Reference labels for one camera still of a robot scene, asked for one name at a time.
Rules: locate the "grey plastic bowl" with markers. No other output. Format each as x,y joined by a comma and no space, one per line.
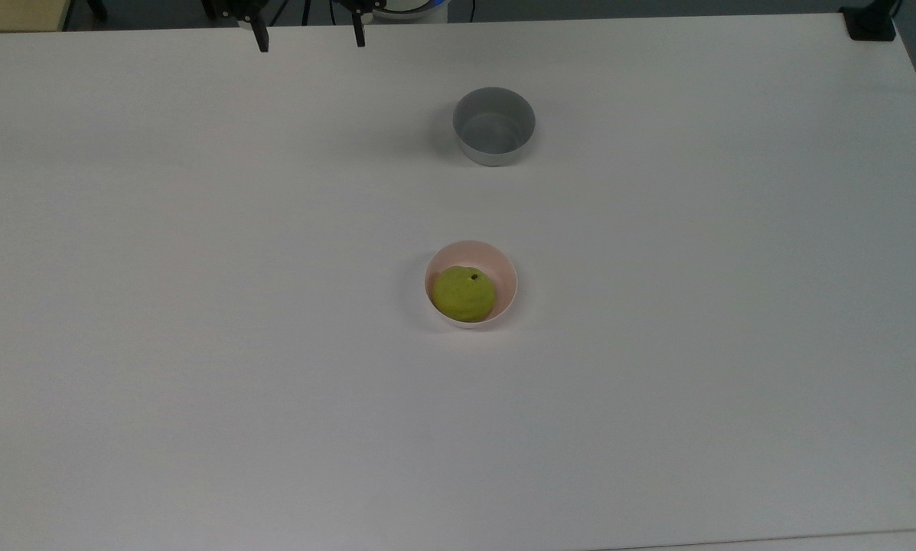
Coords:
493,126

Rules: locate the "black chair leg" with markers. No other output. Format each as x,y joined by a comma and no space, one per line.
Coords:
98,8

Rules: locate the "black Franka gripper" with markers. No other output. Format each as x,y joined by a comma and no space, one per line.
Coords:
236,8

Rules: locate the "pink plastic bowl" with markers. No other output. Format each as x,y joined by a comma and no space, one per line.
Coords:
503,268

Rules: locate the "green pear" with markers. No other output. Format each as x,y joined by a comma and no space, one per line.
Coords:
464,294

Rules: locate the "wooden desk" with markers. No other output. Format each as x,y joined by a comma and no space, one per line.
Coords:
15,14

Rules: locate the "black table clamp mount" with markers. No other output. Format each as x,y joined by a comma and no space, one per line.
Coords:
871,21

